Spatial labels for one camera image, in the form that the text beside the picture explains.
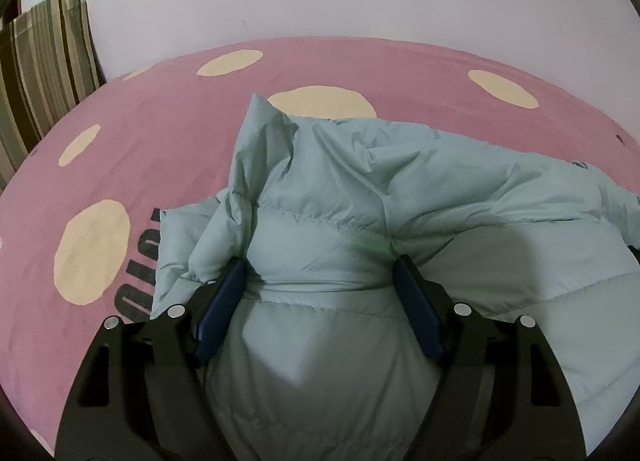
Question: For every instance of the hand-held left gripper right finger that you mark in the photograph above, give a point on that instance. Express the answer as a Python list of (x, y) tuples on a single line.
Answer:
[(417, 313)]

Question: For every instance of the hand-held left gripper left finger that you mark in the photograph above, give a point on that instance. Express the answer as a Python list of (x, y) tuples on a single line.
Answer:
[(220, 313)]

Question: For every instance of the light blue puffer jacket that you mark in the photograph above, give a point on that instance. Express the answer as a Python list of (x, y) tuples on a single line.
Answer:
[(325, 201)]

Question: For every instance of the pink polka dot bed sheet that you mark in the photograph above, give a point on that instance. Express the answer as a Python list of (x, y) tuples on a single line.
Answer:
[(165, 141)]

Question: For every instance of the striped cushion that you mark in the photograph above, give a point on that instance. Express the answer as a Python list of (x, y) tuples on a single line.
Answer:
[(45, 71)]

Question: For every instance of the brown wooden frame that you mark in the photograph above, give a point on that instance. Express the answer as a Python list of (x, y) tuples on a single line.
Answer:
[(14, 8)]

